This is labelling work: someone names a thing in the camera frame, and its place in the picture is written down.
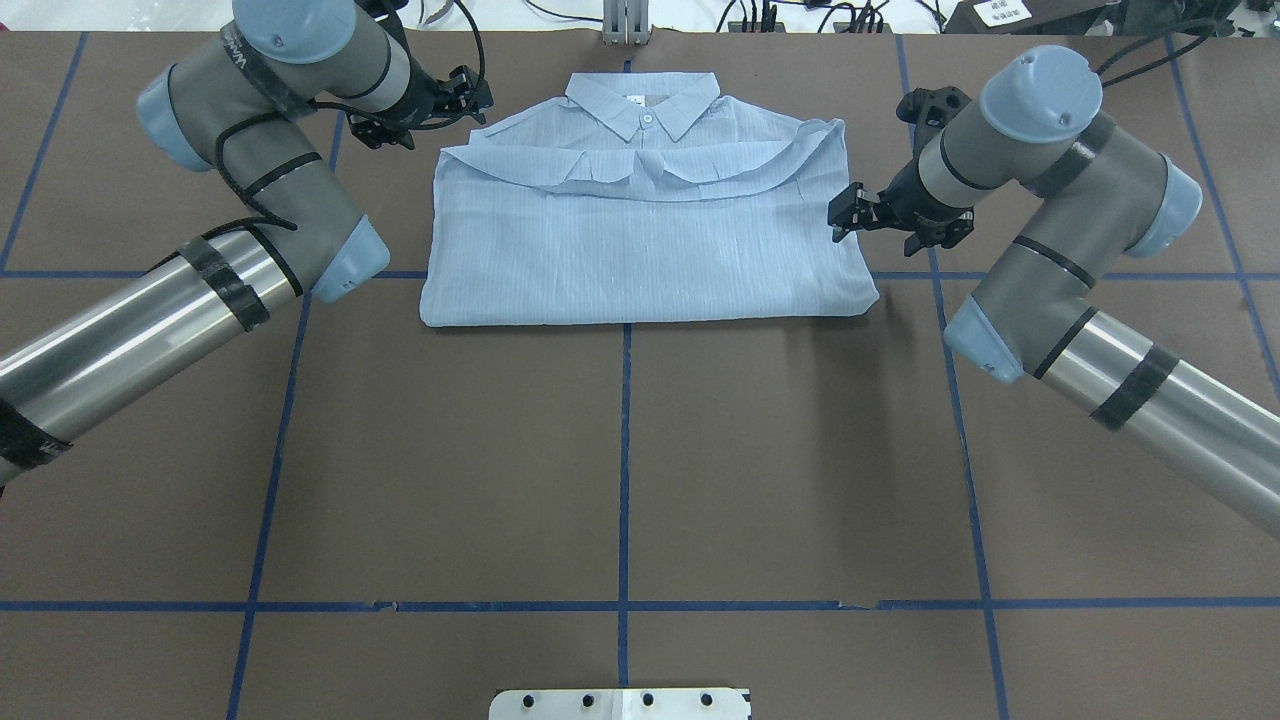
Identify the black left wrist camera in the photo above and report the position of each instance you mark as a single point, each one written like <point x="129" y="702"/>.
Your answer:
<point x="375" y="132"/>

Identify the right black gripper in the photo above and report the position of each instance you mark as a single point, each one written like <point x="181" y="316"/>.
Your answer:
<point x="908" y="203"/>

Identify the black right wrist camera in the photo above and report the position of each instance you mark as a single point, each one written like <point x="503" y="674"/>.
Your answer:
<point x="927" y="113"/>

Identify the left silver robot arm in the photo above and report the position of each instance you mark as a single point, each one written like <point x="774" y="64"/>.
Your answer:
<point x="233" y="108"/>

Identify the aluminium frame post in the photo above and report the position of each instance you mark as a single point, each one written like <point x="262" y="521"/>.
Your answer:
<point x="626" y="22"/>

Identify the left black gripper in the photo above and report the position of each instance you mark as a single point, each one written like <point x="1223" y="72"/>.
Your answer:
<point x="424" y="97"/>

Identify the light blue button shirt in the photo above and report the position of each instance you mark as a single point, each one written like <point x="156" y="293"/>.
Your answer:
<point x="641" y="198"/>

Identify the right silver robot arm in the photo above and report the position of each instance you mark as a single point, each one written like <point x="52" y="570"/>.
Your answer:
<point x="1102" y="194"/>

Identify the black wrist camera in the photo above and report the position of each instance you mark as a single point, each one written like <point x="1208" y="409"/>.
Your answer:
<point x="927" y="113"/>
<point x="375" y="132"/>

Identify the white camera pedestal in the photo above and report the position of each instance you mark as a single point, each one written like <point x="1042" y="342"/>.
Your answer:
<point x="623" y="703"/>

